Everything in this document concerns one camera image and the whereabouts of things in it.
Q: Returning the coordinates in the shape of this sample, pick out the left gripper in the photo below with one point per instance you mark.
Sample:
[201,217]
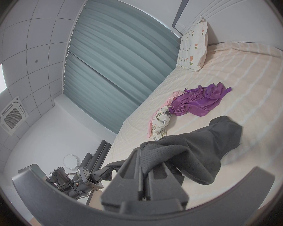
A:
[101,173]

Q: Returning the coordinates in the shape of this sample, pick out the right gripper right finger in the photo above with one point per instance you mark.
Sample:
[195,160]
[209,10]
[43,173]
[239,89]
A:
[169,192]

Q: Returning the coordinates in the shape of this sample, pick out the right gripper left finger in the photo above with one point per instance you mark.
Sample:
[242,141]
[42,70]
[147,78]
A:
[118,192]

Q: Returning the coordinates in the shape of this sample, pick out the black T-shirt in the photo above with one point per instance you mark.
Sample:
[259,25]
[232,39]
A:
[191,145]

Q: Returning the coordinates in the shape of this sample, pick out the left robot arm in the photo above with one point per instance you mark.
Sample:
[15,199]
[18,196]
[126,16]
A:
[63,180]

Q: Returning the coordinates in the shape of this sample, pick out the bed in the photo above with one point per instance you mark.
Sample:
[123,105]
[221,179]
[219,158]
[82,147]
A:
[226,79]

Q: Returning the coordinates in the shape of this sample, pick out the round white mirror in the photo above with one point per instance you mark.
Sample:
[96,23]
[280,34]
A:
[66,158]

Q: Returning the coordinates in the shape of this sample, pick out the pink garment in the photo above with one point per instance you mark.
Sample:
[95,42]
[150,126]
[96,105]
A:
[153,121]

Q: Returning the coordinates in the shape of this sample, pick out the blue-green curtain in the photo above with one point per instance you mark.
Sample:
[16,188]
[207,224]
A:
[96,95]
[122,43]

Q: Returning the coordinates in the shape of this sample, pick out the purple garment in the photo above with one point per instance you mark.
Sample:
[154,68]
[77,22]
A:
[198,100]

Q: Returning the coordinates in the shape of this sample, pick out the white printed pillow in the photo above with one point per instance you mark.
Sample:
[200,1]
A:
[193,48]

